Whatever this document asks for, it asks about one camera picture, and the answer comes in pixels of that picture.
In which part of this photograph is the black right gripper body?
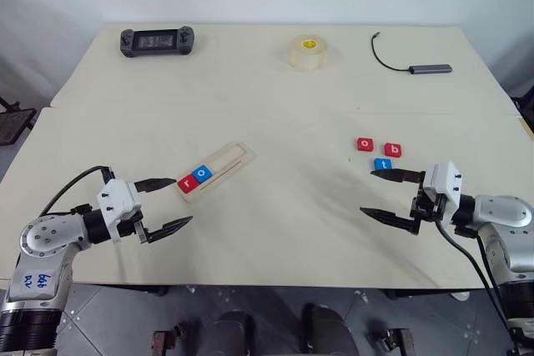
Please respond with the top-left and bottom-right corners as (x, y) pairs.
(407, 171), (446, 235)

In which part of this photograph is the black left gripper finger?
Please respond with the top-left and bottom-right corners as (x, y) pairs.
(144, 216), (194, 244)
(135, 178), (178, 194)

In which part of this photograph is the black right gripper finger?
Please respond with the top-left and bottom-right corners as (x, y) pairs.
(360, 207), (420, 235)
(370, 168), (426, 185)

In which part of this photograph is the red letter tile r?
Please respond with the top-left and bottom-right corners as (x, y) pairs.
(177, 175), (200, 195)

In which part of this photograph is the blue letter tile o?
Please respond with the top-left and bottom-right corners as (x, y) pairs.
(190, 164), (216, 185)

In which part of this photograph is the wooden letter tray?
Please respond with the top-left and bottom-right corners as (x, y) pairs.
(174, 142), (256, 205)

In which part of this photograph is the dark rounded robot foot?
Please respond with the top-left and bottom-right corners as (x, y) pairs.
(210, 308), (256, 356)
(300, 302), (360, 356)

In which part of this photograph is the black handheld game controller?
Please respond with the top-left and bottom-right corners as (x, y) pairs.
(119, 26), (196, 58)

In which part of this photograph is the black equipment at table edge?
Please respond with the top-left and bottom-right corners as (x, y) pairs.
(511, 80), (534, 137)

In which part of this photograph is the clear packing tape roll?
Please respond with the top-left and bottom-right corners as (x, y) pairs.
(289, 34), (329, 73)

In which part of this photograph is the black stand beside table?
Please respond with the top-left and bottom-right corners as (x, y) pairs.
(0, 96), (38, 147)

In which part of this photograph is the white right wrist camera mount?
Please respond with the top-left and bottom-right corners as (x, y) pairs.
(424, 160), (464, 227)

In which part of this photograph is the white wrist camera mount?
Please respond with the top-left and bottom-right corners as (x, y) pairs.
(96, 178), (143, 243)
(424, 160), (464, 227)

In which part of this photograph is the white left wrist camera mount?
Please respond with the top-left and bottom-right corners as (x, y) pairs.
(96, 178), (143, 243)

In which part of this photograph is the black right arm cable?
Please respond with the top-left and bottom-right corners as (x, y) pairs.
(433, 218), (526, 356)

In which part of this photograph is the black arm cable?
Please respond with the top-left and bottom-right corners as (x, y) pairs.
(433, 218), (526, 356)
(39, 165), (117, 218)

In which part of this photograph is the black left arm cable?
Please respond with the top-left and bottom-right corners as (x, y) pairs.
(39, 165), (117, 218)

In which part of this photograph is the grey usb hub with cable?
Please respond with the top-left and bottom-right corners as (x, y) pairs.
(370, 31), (454, 76)

